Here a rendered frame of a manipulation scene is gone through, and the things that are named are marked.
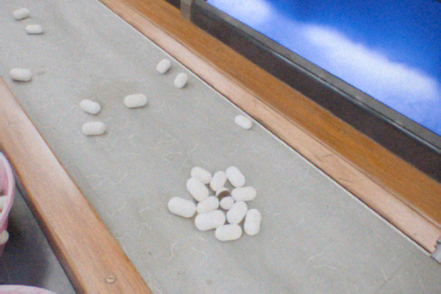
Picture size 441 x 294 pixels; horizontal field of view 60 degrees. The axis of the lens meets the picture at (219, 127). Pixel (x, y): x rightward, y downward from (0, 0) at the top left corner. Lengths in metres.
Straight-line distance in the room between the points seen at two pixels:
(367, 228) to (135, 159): 0.34
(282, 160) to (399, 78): 0.43
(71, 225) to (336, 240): 0.32
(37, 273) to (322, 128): 0.45
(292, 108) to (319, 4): 0.47
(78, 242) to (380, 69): 0.38
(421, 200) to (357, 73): 0.42
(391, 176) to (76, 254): 0.42
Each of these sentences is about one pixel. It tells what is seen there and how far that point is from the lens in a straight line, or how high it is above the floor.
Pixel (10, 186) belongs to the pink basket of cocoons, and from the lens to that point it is 0.55.
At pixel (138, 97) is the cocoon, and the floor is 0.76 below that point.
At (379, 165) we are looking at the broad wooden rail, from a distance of 0.61.
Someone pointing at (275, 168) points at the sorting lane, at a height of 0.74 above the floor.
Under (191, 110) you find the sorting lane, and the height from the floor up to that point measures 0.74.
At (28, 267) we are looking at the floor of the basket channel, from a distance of 0.59.
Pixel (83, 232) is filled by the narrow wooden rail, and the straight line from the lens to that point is 0.49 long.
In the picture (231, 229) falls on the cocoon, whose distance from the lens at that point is 0.48.
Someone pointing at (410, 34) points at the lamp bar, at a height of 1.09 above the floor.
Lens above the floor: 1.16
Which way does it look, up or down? 41 degrees down
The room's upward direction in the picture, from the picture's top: 5 degrees clockwise
